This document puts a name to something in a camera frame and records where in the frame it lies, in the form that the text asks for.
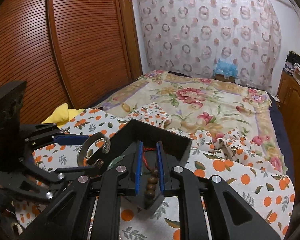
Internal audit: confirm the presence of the wooden bead bracelet red cord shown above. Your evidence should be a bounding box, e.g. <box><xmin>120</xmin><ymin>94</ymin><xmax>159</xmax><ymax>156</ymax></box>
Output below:
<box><xmin>142</xmin><ymin>147</ymin><xmax>160</xmax><ymax>208</ymax></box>

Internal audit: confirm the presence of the blue plastic bag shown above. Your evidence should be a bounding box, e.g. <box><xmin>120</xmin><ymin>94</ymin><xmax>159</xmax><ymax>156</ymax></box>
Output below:
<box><xmin>213</xmin><ymin>59</ymin><xmax>238</xmax><ymax>78</ymax></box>

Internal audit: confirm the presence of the stack of folded clothes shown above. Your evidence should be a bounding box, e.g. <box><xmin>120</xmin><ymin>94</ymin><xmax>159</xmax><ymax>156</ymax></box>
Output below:
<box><xmin>285</xmin><ymin>51</ymin><xmax>300</xmax><ymax>92</ymax></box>

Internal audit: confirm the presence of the black jewelry box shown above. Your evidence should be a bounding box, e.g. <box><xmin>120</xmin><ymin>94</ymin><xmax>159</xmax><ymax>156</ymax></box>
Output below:
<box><xmin>107</xmin><ymin>119</ymin><xmax>193</xmax><ymax>212</ymax></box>

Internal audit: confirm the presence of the circle pattern curtain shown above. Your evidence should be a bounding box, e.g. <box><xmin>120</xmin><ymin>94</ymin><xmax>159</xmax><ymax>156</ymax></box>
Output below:
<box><xmin>137</xmin><ymin>0</ymin><xmax>282</xmax><ymax>90</ymax></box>

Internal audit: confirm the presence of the wooden slatted wardrobe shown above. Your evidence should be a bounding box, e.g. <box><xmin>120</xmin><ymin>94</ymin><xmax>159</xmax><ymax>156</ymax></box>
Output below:
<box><xmin>0</xmin><ymin>0</ymin><xmax>143</xmax><ymax>128</ymax></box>

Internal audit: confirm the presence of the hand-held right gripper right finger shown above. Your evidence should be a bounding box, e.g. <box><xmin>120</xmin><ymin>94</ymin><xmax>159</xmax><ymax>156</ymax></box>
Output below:
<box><xmin>156</xmin><ymin>141</ymin><xmax>281</xmax><ymax>240</ymax></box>

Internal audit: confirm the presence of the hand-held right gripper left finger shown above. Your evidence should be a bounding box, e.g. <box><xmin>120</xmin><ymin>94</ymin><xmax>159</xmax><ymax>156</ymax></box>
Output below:
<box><xmin>20</xmin><ymin>140</ymin><xmax>143</xmax><ymax>240</ymax></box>

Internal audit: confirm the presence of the silver bangle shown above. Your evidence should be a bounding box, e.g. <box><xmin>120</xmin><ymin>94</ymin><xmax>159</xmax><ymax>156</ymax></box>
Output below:
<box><xmin>77</xmin><ymin>132</ymin><xmax>112</xmax><ymax>168</ymax></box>

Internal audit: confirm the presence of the cardboard box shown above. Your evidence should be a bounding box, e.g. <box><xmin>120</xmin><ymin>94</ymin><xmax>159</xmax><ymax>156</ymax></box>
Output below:
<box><xmin>215</xmin><ymin>73</ymin><xmax>236</xmax><ymax>83</ymax></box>

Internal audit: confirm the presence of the floral blanket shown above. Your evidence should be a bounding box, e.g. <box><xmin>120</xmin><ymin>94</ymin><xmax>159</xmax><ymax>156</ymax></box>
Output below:
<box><xmin>100</xmin><ymin>70</ymin><xmax>287</xmax><ymax>173</ymax></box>

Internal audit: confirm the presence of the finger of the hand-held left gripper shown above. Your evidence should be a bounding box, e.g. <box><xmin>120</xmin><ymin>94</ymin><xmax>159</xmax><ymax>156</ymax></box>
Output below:
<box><xmin>24</xmin><ymin>123</ymin><xmax>89</xmax><ymax>148</ymax></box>
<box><xmin>0</xmin><ymin>159</ymin><xmax>101</xmax><ymax>203</ymax></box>

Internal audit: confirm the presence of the dark blue mattress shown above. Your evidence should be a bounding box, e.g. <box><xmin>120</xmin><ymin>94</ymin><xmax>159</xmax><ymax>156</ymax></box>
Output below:
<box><xmin>267</xmin><ymin>92</ymin><xmax>297</xmax><ymax>195</ymax></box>

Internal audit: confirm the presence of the yellow plush pillow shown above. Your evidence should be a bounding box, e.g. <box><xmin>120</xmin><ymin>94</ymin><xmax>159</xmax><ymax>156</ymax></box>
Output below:
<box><xmin>41</xmin><ymin>103</ymin><xmax>85</xmax><ymax>127</ymax></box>

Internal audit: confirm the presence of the wooden cabinet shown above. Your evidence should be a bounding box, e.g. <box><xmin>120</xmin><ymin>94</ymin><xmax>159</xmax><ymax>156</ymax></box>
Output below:
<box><xmin>277</xmin><ymin>70</ymin><xmax>300</xmax><ymax>155</ymax></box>

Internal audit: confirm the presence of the orange fruit print cloth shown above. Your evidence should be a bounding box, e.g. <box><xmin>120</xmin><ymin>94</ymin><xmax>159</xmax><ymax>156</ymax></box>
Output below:
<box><xmin>14</xmin><ymin>102</ymin><xmax>295</xmax><ymax>240</ymax></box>

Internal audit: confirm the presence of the green jade bangle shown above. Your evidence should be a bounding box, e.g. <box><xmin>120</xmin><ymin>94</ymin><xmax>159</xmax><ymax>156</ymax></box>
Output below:
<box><xmin>108</xmin><ymin>156</ymin><xmax>127</xmax><ymax>169</ymax></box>

